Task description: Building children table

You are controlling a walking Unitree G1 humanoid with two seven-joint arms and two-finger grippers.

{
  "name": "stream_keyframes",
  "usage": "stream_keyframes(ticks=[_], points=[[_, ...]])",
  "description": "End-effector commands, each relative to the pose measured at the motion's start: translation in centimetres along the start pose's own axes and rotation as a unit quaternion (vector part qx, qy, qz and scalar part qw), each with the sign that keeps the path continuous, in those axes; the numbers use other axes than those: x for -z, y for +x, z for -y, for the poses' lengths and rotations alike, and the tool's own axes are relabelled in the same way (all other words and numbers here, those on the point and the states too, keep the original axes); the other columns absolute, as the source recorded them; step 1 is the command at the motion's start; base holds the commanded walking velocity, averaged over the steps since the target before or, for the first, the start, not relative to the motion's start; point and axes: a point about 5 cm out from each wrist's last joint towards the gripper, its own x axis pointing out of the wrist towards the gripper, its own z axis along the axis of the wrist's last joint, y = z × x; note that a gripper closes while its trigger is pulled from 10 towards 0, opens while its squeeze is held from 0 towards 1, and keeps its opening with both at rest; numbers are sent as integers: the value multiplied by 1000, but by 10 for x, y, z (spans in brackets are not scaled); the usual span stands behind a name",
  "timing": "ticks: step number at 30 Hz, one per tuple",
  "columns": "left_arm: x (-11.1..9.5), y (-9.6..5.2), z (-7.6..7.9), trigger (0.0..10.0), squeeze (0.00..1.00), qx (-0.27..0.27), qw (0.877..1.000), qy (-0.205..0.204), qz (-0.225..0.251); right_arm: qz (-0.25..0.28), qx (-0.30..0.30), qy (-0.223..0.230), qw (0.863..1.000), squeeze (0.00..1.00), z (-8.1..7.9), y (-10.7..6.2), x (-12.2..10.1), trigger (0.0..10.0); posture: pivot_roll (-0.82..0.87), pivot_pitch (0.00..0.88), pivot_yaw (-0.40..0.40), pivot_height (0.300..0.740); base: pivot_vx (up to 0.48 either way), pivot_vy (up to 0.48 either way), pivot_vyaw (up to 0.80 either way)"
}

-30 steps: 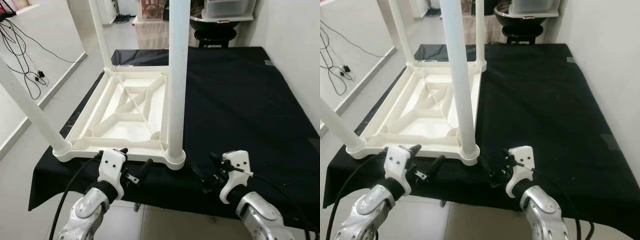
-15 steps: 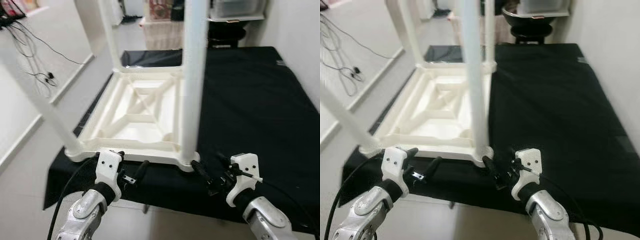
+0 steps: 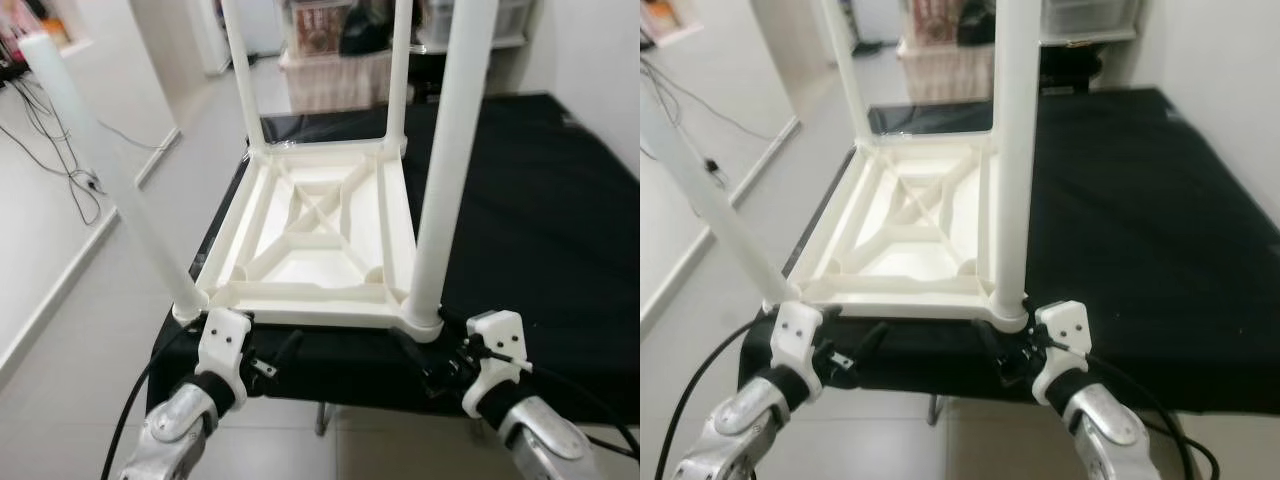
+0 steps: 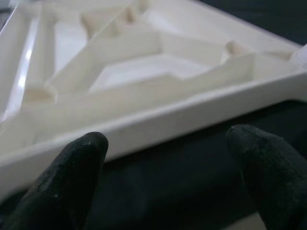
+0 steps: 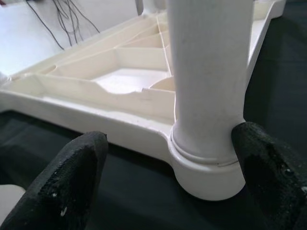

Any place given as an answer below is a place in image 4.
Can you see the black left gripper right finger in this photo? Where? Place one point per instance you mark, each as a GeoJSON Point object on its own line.
{"type": "Point", "coordinates": [273, 177]}

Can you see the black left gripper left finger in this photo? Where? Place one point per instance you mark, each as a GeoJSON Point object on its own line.
{"type": "Point", "coordinates": [60, 187]}

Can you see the white plastic table top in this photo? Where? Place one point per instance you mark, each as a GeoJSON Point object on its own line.
{"type": "Point", "coordinates": [144, 83]}

